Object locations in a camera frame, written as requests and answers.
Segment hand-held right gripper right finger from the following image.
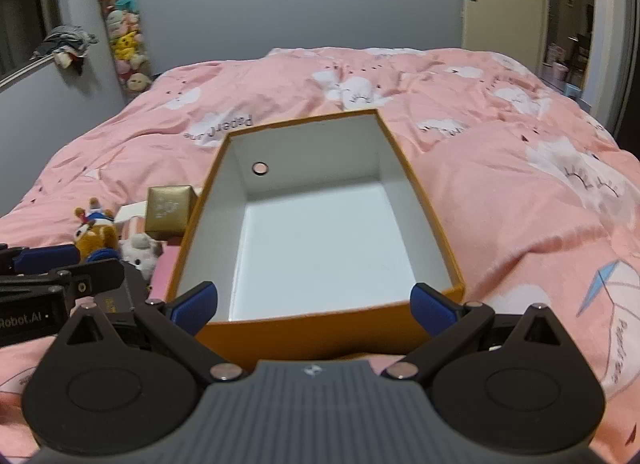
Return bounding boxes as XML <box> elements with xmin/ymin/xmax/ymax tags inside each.
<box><xmin>382</xmin><ymin>283</ymin><xmax>581</xmax><ymax>385</ymax></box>

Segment grey crumpled clothes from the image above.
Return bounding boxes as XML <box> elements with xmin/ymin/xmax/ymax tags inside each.
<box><xmin>32</xmin><ymin>25</ymin><xmax>100</xmax><ymax>76</ymax></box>

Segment orange cardboard box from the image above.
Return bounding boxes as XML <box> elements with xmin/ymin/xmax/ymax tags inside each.
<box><xmin>165</xmin><ymin>108</ymin><xmax>467</xmax><ymax>370</ymax></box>

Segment white plush dog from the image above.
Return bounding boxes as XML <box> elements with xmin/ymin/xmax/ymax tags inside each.
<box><xmin>120</xmin><ymin>234</ymin><xmax>164</xmax><ymax>281</ymax></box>

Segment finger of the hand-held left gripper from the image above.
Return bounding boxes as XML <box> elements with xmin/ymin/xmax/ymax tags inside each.
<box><xmin>44</xmin><ymin>258</ymin><xmax>126</xmax><ymax>307</ymax></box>
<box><xmin>0</xmin><ymin>243</ymin><xmax>83</xmax><ymax>277</ymax></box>

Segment brown plush toy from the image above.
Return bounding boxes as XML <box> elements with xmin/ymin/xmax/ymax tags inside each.
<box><xmin>74</xmin><ymin>198</ymin><xmax>121</xmax><ymax>263</ymax></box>

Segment pink cloud print blanket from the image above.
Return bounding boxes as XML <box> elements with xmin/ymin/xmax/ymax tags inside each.
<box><xmin>0</xmin><ymin>46</ymin><xmax>640</xmax><ymax>464</ymax></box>

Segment pink pouch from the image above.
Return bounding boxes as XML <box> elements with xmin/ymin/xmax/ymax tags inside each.
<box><xmin>149</xmin><ymin>239</ymin><xmax>187</xmax><ymax>301</ymax></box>

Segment white door frame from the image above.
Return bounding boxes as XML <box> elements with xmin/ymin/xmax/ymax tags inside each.
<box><xmin>590</xmin><ymin>0</ymin><xmax>638</xmax><ymax>140</ymax></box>

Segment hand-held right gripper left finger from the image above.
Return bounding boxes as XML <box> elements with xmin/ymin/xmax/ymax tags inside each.
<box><xmin>52</xmin><ymin>281</ymin><xmax>250</xmax><ymax>385</ymax></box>

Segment gold gift box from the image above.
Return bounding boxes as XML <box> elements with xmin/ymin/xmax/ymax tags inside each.
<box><xmin>144</xmin><ymin>185</ymin><xmax>197</xmax><ymax>240</ymax></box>

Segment hanging plush toy holder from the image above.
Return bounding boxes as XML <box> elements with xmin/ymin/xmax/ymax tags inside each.
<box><xmin>97</xmin><ymin>0</ymin><xmax>154</xmax><ymax>93</ymax></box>

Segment dark window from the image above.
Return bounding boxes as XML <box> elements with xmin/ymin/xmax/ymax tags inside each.
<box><xmin>0</xmin><ymin>0</ymin><xmax>58</xmax><ymax>82</ymax></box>

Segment white box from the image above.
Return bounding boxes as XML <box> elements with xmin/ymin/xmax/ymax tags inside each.
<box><xmin>116</xmin><ymin>200</ymin><xmax>149</xmax><ymax>226</ymax></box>

